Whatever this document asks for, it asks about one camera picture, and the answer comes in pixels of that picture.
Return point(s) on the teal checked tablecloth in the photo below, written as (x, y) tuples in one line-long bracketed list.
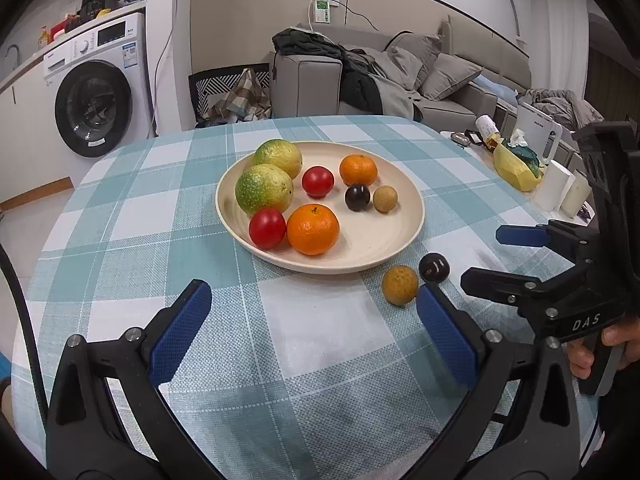
[(150, 220)]

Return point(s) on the dark green jacket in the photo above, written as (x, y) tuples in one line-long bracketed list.
[(300, 40)]

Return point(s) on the grey sofa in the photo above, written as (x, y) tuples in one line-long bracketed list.
[(305, 85)]

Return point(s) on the black striped chair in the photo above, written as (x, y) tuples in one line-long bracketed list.
[(200, 90)]

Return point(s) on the white wall socket green label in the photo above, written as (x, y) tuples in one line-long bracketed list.
[(322, 10)]

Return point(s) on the white washing machine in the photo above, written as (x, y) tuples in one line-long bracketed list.
[(95, 110)]

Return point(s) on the dark purple plum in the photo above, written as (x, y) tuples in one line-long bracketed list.
[(357, 197), (434, 266)]

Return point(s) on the green yellow passion fruit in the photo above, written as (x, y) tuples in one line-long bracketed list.
[(277, 157), (263, 190)]

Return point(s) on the large orange mandarin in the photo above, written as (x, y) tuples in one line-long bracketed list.
[(313, 230)]

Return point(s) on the red tomato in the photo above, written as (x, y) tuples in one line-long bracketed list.
[(267, 228), (317, 181)]

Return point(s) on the grey crumpled blanket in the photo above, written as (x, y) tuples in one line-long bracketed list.
[(565, 105)]

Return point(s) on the black rice cooker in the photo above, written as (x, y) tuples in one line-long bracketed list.
[(100, 2)]

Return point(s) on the white kettle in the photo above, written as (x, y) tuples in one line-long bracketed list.
[(535, 127)]

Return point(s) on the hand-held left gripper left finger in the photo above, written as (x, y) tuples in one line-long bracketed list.
[(182, 325)]

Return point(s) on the grey black coat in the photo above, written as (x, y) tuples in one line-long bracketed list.
[(360, 90)]

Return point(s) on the white box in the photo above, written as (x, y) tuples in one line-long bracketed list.
[(552, 187)]

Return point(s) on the grey cushion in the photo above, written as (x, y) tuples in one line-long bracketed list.
[(410, 55), (450, 77)]

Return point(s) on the white brown bottle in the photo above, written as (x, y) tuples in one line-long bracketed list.
[(485, 125)]

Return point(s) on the dark wooden cabinet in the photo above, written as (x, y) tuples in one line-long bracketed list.
[(615, 70)]

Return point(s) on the yellow bottle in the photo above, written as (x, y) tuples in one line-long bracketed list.
[(43, 39)]

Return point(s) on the dark green bag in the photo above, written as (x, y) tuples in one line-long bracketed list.
[(532, 162)]

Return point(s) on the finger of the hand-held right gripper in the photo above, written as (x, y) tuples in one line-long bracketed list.
[(495, 285), (520, 236)]

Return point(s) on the white tissue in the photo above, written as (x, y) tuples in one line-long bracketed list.
[(517, 137)]

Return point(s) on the person's right hand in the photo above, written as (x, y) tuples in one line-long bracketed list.
[(580, 360)]

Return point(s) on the light blue pillow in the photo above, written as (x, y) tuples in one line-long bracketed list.
[(492, 85)]

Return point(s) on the cream oval plate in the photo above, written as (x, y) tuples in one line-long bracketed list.
[(380, 230)]

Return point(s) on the red box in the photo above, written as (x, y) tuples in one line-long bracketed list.
[(60, 27)]

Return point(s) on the brown longan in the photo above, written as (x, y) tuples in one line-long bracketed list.
[(400, 285), (385, 199)]

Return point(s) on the white cabinet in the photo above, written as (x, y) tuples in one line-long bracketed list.
[(25, 135)]

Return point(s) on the plaid cloth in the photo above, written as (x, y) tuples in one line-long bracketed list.
[(240, 100)]

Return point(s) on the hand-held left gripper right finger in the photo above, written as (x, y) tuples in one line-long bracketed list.
[(447, 335)]

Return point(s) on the yellow bag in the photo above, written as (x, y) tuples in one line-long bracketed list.
[(512, 167)]

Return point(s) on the small orange mandarin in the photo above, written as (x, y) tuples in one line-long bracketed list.
[(358, 170)]

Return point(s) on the small black case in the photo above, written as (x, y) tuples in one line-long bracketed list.
[(462, 138)]

